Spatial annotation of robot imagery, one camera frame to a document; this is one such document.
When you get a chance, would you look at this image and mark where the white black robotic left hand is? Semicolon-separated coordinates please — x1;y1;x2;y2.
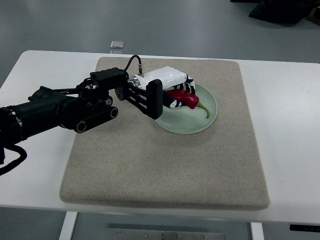
128;66;196;109

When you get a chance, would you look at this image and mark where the red pepper with green stem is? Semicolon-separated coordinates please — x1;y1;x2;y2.
162;89;210;119

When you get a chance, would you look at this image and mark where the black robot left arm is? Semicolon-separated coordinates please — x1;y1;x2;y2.
0;67;163;147

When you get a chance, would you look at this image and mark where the light green round plate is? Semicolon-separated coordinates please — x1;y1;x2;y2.
155;84;218;134

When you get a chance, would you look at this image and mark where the clear plastic floor plate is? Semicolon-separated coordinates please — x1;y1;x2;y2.
110;40;124;49

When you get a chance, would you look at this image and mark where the beige felt mat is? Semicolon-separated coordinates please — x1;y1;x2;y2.
59;58;270;210

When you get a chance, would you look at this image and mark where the black bag on floor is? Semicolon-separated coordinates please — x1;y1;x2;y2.
230;0;320;24

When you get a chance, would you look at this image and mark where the brown cardboard box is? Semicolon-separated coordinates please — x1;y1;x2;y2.
308;6;320;25

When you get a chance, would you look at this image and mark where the white table left leg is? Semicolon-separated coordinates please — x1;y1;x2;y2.
58;211;78;240

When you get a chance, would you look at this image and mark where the white table leg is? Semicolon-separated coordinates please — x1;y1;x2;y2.
58;211;78;240
250;222;265;240

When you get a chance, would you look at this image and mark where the white table right leg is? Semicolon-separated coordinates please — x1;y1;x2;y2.
250;222;265;240

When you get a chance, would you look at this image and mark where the black table control panel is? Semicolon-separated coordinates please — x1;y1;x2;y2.
289;224;320;233

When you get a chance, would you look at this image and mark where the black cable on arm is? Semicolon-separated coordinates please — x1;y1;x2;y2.
124;54;146;77

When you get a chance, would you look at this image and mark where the grey metal base plate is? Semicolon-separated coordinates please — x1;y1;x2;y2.
100;228;226;240

